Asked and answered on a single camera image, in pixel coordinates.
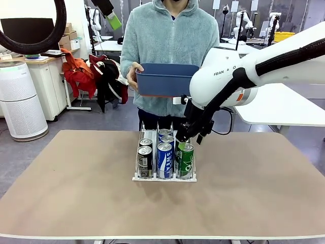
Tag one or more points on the person right hand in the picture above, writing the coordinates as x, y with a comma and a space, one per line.
131, 76

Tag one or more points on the black tripod stand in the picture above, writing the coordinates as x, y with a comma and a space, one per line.
273, 30
237, 38

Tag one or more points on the small white box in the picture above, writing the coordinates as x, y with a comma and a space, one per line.
75, 44

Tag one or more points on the black camera on stand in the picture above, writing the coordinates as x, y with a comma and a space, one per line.
225, 10

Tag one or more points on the black beverage can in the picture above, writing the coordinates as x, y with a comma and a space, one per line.
145, 142
144, 162

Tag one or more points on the green beverage can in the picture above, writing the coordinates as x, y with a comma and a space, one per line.
186, 165

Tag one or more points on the black computer monitor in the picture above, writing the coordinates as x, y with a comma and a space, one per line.
25, 30

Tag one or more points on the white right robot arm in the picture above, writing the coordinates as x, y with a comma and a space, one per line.
218, 76

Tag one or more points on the small rolling side table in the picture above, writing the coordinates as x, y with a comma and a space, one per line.
78, 108

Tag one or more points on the white cylindrical air purifier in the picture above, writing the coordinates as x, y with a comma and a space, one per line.
20, 114

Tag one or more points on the person dark trousers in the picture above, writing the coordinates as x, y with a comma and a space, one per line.
152, 119

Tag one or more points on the person right forearm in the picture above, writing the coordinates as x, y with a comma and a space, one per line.
125, 63

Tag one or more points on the blue plastic bin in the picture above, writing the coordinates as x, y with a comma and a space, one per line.
162, 81

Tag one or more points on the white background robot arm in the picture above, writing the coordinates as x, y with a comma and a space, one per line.
240, 19
278, 25
96, 23

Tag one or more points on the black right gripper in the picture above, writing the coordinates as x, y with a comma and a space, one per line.
189, 129

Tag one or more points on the orange jacket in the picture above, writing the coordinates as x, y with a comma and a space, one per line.
78, 76

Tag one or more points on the black and white jacket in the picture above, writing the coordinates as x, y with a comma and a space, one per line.
106, 84

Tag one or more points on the blue beverage can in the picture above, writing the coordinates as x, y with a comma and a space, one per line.
165, 162
167, 139
164, 132

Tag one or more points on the cardboard box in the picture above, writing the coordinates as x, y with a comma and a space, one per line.
69, 27
64, 40
73, 35

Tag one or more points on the green plate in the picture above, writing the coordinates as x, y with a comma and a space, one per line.
31, 56

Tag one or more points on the person light green fleece torso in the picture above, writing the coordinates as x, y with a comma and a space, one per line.
167, 38

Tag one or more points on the yellow plastic crate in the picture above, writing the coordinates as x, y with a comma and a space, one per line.
281, 35

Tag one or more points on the red jacket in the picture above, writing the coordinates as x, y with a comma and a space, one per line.
95, 59

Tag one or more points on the white can dispenser rack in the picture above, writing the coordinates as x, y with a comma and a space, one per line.
165, 179

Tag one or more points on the white cabinet desk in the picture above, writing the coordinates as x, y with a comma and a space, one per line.
43, 84

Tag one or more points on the black cap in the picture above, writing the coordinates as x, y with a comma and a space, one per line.
120, 40

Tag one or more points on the large white side table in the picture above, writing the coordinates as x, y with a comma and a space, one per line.
279, 111

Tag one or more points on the white background table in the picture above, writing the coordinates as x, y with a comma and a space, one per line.
238, 48
109, 45

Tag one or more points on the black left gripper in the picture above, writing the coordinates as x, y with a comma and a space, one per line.
102, 5

